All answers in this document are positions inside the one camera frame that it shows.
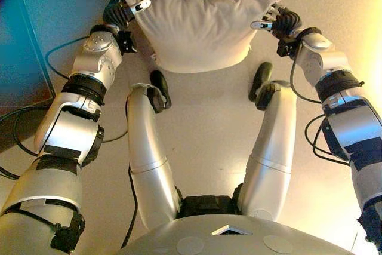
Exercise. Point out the dark glossy cabinet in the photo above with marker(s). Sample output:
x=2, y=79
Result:
x=18, y=58

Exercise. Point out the silver robot torso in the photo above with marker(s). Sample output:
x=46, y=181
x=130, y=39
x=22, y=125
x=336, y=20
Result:
x=238, y=237

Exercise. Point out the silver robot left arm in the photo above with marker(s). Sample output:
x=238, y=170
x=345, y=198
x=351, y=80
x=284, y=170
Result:
x=59, y=135

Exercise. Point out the silver robot leg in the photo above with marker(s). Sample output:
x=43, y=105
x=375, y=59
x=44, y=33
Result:
x=149, y=147
x=274, y=147

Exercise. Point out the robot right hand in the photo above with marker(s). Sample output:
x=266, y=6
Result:
x=286, y=22

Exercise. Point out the white cushion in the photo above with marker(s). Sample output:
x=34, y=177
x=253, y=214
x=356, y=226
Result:
x=197, y=28

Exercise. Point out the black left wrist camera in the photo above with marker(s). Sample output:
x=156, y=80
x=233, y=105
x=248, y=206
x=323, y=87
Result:
x=127, y=42

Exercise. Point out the silver robot right leg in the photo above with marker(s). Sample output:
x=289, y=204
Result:
x=274, y=147

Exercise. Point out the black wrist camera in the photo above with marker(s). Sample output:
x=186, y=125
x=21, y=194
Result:
x=127, y=42
x=286, y=48

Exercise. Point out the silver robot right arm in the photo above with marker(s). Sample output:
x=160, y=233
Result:
x=349, y=129

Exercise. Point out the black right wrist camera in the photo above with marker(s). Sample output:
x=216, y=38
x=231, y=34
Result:
x=286, y=48

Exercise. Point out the silver robot left leg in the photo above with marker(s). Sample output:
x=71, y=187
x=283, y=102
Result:
x=149, y=147

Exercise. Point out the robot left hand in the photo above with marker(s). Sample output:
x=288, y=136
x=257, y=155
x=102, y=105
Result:
x=118, y=13

